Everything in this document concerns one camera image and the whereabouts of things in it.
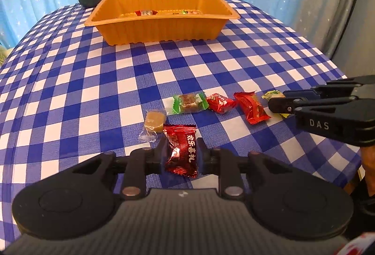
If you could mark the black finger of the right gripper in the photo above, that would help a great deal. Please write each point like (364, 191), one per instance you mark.
(290, 105)
(361, 87)

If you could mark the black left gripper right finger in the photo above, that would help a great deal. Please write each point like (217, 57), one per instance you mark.
(284, 199)

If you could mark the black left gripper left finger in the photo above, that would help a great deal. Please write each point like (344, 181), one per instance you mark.
(86, 196)

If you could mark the yellow green candy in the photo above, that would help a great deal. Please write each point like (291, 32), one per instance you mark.
(275, 94)

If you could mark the dark red foil candy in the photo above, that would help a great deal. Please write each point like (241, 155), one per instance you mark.
(182, 157)

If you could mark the green orange candy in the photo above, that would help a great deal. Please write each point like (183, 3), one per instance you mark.
(190, 12)

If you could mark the large red snack packet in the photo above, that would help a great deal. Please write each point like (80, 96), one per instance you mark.
(145, 12)

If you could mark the red flat candy packet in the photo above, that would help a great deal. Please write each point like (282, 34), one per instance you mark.
(252, 108)

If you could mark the small red round candy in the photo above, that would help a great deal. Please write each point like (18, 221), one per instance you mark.
(220, 104)

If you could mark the green wrapped brown candy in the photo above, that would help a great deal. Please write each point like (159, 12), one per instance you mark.
(186, 103)

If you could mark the blue white checkered tablecloth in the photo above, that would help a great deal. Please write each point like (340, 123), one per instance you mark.
(66, 95)

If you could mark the clear wrapped brown candy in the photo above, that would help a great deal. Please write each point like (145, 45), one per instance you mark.
(153, 125)

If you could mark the green zigzag pillow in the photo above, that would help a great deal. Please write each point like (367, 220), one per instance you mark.
(3, 54)

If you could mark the orange plastic tray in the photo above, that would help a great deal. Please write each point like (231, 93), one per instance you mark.
(118, 24)

